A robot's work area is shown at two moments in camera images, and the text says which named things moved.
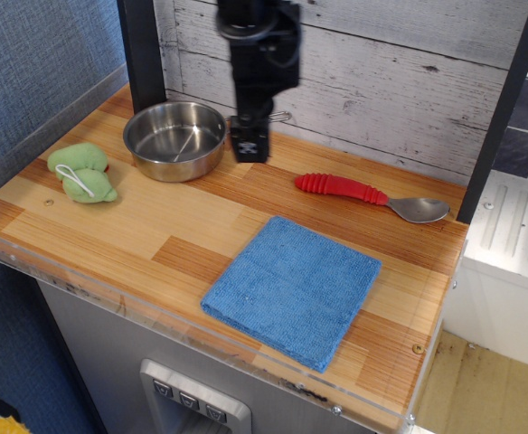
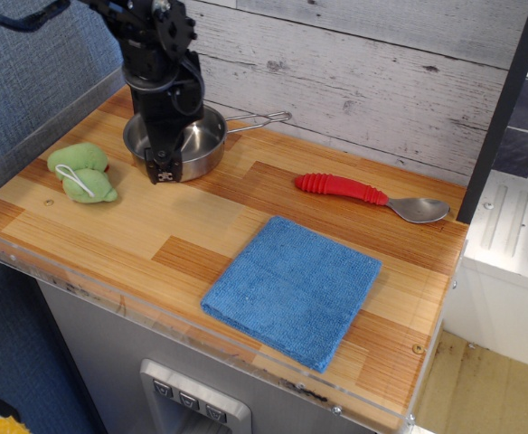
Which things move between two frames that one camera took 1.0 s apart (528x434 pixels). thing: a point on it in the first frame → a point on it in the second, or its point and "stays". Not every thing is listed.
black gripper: (265, 39) → (168, 99)
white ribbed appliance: (503, 294) stays
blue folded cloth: (292, 291) stays
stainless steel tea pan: (181, 141) stays
